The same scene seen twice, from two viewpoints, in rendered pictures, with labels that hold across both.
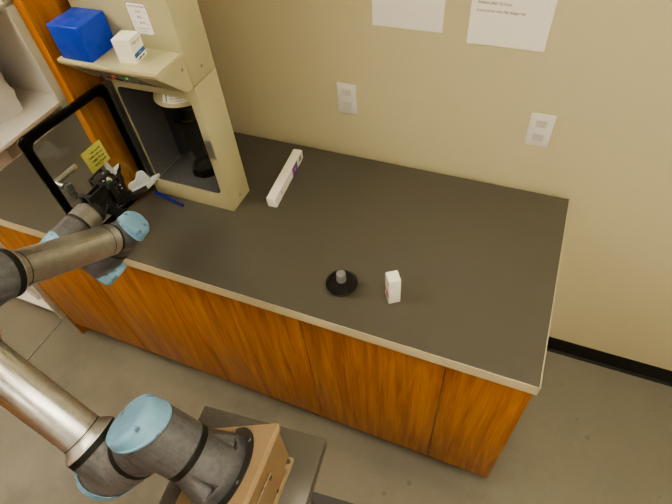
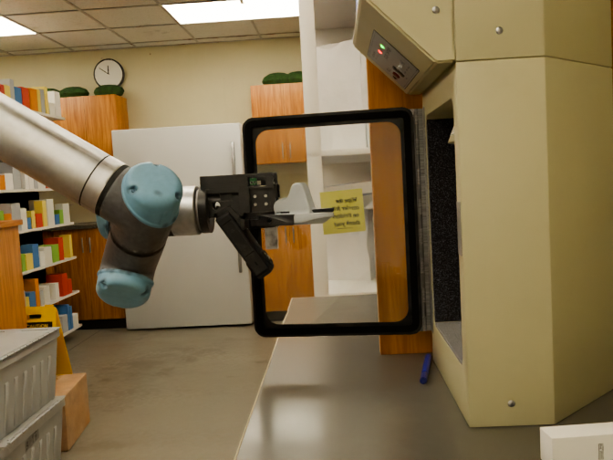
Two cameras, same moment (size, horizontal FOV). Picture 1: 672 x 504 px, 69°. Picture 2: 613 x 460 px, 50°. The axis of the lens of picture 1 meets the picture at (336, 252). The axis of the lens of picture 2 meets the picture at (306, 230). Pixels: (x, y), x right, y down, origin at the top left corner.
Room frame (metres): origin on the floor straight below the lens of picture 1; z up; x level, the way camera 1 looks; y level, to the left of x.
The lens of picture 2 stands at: (0.70, -0.35, 1.27)
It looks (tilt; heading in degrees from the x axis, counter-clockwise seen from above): 4 degrees down; 66
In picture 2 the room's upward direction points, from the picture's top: 3 degrees counter-clockwise
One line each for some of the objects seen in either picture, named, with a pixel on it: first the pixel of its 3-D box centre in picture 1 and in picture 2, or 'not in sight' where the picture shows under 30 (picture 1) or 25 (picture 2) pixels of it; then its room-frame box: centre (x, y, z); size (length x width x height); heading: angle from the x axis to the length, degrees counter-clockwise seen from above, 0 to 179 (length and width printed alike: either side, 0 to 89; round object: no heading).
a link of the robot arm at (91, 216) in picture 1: (85, 217); (189, 210); (0.95, 0.64, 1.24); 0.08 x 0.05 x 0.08; 63
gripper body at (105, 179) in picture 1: (104, 195); (241, 203); (1.02, 0.60, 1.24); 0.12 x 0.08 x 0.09; 153
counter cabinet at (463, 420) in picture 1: (271, 283); not in sight; (1.28, 0.29, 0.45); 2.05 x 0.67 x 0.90; 63
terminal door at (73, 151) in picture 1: (94, 166); (331, 225); (1.23, 0.70, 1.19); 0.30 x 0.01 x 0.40; 147
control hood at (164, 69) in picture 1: (126, 73); (395, 49); (1.25, 0.50, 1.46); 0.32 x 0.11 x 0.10; 63
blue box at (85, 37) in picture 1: (82, 34); not in sight; (1.29, 0.58, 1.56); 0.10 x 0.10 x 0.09; 63
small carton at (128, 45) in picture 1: (129, 47); not in sight; (1.22, 0.45, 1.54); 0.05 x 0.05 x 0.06; 71
